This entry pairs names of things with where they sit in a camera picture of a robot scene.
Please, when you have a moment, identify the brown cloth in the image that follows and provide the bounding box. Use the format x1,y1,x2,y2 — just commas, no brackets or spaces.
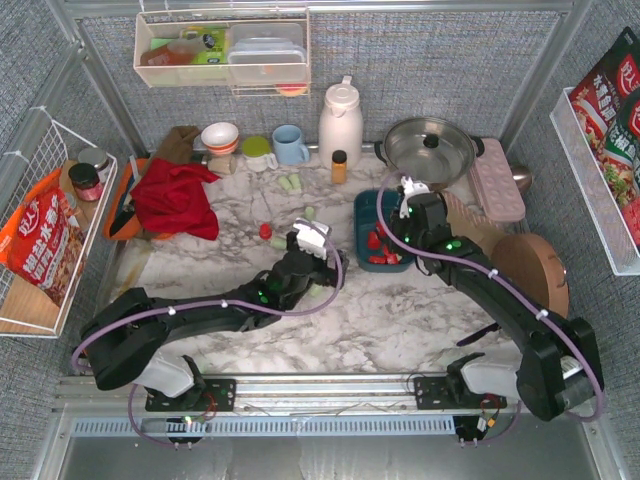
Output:
154,126,200,165

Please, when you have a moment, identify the orange tray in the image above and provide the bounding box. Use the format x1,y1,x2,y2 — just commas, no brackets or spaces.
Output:
102,163,143,241

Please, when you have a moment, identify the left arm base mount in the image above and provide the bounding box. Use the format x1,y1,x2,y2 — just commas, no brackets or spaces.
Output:
145,378,237,413

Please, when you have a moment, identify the white thermos jug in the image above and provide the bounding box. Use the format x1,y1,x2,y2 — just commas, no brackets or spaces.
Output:
318,76,364,168

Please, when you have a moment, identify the white wire basket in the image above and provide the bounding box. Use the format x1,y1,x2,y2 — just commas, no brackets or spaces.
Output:
1,106,119,338
549,87,639,276

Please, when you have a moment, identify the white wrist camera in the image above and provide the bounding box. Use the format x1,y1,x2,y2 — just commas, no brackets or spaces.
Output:
400,175,431,200
293,218,331,260

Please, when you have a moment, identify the dark lidded jar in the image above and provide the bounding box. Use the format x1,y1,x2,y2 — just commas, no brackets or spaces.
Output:
68,163,103,202

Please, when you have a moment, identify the red seasoning bag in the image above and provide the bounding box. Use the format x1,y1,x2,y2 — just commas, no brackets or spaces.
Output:
569,27,639,244
1,169,84,307

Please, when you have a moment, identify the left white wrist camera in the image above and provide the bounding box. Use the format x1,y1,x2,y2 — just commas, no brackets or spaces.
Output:
293,218,331,260

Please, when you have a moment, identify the white orange striped bowl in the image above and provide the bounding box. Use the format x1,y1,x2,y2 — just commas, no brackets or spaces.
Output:
200,122,239,155

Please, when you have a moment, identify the green lidded cup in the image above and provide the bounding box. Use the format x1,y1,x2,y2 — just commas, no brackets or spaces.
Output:
241,136,278,173

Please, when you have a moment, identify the brown cardboard sheet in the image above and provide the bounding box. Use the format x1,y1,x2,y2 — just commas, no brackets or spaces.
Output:
447,209,507,256

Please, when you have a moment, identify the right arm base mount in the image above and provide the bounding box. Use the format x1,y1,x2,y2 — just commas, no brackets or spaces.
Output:
411,375,507,410

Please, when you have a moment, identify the blue mug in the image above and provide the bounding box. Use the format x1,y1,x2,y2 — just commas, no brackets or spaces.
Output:
272,125,310,166

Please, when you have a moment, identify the white wire basket right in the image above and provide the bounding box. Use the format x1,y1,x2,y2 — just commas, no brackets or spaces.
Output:
549,87,639,276

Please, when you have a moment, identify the glass pepper grinder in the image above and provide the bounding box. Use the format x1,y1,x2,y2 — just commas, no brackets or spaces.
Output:
202,155,237,176

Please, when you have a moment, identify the clear plastic food container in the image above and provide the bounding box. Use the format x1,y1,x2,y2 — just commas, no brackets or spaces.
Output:
226,22,307,85

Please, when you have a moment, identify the silver lidded jar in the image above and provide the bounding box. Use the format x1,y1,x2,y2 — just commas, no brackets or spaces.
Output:
77,147,109,172

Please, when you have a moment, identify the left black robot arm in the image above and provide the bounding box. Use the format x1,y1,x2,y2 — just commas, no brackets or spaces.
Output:
80,248,349,391

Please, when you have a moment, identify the green packaged item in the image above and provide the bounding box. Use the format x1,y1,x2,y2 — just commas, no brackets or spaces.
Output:
179,27,230,65

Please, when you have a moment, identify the red seasoning bag left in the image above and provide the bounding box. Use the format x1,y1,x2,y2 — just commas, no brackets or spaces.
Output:
1,169,84,307

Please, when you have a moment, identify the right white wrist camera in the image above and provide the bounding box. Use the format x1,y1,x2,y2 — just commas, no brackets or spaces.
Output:
400,175,431,200

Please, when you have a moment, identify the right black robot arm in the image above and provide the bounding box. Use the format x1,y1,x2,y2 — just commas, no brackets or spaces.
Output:
382,188,606,421

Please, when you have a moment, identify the white wire basket left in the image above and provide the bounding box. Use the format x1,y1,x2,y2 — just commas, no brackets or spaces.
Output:
1,106,119,338

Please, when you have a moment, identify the teal storage basket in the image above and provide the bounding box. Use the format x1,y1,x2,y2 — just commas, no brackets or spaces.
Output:
353,189,413,273

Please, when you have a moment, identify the cream wall basket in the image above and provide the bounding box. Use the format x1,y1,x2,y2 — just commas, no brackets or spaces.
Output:
133,7,311,95

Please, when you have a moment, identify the pink egg tray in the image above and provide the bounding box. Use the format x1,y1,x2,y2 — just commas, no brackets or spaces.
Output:
468,136,526,223

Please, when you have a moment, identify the stainless steel pot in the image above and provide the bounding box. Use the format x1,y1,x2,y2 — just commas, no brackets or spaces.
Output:
373,117,485,190

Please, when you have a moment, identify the red seasoning bag right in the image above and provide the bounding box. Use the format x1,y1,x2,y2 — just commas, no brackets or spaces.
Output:
569,27,639,244

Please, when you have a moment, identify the striped pink cloth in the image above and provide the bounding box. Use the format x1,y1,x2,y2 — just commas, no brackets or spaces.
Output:
443,191,487,225

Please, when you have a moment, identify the orange spice bottle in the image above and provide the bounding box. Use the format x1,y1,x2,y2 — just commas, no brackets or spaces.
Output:
331,150,347,184

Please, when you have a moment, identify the red cloth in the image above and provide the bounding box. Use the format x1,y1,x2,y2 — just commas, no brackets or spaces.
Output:
131,158,220,241

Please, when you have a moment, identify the round wooden board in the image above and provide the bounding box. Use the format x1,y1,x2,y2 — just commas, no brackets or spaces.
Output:
491,233,569,318

